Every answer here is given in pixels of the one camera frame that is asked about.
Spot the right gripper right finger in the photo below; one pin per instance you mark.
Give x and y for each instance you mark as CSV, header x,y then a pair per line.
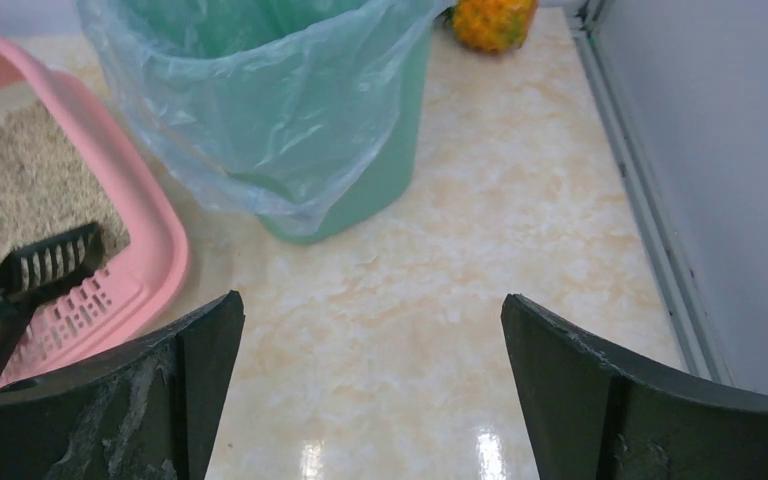
x,y
597,410

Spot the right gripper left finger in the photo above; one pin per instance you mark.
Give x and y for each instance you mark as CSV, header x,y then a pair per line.
x,y
149,408

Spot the pink litter box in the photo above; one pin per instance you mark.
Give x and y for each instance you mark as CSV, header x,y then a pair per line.
x,y
132,288

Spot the black litter scoop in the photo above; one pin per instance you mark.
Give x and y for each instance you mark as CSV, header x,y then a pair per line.
x,y
40,272

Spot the cat litter sand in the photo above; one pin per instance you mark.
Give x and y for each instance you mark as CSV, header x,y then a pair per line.
x,y
46,188

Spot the green trash bin with bag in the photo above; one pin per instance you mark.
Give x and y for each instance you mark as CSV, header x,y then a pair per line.
x,y
303,113

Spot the orange toy fruit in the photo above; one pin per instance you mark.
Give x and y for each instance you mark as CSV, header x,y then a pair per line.
x,y
492,26

